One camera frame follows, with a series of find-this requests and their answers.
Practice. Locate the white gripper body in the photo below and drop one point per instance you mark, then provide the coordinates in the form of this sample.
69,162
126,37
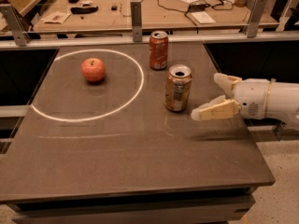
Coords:
251,97

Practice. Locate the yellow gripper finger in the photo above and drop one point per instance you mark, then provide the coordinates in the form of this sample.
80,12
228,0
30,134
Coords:
227,83
218,108

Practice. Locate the orange soda can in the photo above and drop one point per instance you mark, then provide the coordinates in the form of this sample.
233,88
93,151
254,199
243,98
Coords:
177,87

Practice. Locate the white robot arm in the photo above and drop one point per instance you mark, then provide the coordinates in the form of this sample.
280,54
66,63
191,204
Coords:
282,102

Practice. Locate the red soda can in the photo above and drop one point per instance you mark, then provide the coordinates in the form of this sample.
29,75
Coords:
158,50

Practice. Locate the red apple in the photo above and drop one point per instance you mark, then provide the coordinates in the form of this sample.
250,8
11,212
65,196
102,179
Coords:
93,69

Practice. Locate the white paper card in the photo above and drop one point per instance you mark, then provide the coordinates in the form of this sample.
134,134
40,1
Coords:
203,17

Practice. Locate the black power adapter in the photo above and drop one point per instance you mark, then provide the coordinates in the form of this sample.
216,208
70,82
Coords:
197,7

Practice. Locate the wooden background table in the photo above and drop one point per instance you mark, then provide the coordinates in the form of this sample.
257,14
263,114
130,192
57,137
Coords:
168,15

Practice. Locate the small black object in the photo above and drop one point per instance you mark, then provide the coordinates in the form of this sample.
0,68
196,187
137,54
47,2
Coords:
114,7

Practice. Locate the black flat device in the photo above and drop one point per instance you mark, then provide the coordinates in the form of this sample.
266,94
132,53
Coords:
83,10

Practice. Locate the white paper sheet left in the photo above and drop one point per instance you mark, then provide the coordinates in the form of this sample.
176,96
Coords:
56,18

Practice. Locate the right metal bracket post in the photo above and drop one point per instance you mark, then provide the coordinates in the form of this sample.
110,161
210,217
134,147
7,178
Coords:
256,13

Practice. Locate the metal bracket post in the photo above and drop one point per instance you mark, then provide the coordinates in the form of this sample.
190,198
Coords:
20,36
256,13
136,20

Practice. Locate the middle metal bracket post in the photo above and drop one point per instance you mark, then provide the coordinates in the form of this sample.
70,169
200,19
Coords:
136,20

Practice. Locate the left metal bracket post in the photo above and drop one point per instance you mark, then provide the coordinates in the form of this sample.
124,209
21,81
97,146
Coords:
20,36

